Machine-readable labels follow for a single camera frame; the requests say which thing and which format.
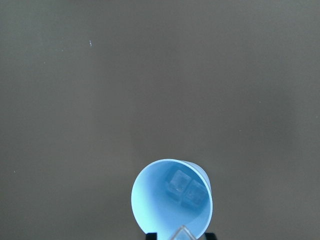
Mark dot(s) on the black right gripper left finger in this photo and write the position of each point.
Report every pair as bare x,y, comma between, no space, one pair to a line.
151,236

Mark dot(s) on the ice cube in cup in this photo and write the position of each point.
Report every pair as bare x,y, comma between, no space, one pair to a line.
177,184
195,195

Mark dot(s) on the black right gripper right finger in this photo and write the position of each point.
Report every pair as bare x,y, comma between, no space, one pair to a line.
209,236

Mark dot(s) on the clear ice cube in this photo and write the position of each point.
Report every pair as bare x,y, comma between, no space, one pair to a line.
183,233

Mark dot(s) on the light blue cup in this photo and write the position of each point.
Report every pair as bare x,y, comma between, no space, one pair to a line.
155,211

